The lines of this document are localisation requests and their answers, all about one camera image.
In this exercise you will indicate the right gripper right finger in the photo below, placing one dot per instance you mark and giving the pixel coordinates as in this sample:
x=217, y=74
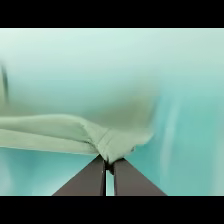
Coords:
x=133, y=181

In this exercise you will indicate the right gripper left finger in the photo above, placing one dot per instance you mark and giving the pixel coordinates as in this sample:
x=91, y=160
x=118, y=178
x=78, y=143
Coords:
x=88, y=180

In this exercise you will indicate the green garment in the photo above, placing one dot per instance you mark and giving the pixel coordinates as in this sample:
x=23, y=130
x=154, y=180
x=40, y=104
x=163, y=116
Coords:
x=66, y=131

